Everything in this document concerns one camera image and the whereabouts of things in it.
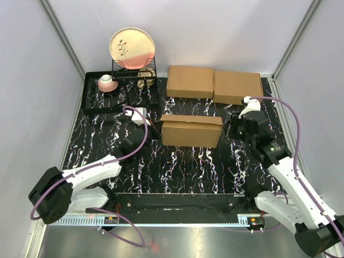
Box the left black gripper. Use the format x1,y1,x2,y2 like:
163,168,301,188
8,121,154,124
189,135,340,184
136,119,164,160

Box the cardboard box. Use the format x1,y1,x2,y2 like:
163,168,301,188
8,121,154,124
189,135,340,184
167,66,214,99
213,70,263,105
160,114,223,148

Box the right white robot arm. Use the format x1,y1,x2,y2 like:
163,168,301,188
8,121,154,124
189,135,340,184
226,111,343,257

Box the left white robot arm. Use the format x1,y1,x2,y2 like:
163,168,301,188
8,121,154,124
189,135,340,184
28,125,161,225

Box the pink patterned bowl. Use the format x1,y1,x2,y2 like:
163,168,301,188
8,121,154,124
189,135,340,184
97,74,118,92

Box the cream ceramic mug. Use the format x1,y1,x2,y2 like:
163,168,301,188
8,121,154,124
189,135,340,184
137,67,156,89

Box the cream pink floral plate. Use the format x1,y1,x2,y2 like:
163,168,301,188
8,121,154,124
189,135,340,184
109,27,155,69

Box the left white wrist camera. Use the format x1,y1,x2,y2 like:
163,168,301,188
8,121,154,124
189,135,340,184
125,107,150,125

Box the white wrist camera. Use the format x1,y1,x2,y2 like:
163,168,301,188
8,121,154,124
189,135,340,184
125,107,150,125
239,96,261,119

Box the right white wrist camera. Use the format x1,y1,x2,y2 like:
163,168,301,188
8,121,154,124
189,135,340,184
239,96,261,119

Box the black wire tray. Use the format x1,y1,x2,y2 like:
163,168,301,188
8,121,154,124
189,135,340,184
81,71,159,116

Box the black wire plate rack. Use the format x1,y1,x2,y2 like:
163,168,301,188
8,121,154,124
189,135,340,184
111,57,157,85

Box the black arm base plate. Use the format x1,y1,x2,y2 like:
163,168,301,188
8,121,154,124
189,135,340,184
102,193,262,214

